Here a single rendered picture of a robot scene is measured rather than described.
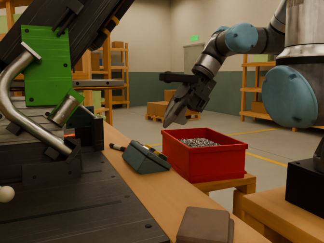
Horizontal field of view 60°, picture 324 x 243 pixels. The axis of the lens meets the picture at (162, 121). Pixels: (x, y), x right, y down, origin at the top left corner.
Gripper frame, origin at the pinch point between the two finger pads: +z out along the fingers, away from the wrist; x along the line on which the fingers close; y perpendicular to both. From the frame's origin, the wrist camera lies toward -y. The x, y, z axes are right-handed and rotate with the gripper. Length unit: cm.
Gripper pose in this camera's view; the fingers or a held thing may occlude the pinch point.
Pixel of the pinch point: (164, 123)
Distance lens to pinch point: 85.1
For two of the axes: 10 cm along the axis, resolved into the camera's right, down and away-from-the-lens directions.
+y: 7.5, 5.1, 4.1
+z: -5.3, 8.5, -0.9
